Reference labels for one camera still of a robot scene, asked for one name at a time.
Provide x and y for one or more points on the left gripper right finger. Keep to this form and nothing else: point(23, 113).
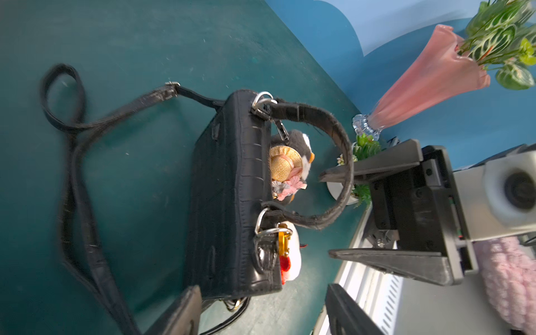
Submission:
point(344, 314)

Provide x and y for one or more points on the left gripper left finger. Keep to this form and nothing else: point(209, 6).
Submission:
point(182, 317)

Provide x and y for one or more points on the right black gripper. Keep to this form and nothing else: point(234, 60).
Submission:
point(415, 195)

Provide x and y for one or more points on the white red plush charm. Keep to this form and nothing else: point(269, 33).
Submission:
point(289, 252)

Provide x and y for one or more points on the black crocodile leather handbag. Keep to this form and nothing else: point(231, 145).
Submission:
point(233, 221)

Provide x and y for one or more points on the penguin plush with straw hat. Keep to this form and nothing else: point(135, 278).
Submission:
point(290, 164)

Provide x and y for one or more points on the small green plant white pot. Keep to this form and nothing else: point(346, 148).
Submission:
point(346, 173)

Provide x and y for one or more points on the pink vase with green leaves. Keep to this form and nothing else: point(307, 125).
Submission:
point(498, 37)

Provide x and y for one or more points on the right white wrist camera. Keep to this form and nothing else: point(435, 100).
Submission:
point(497, 195)

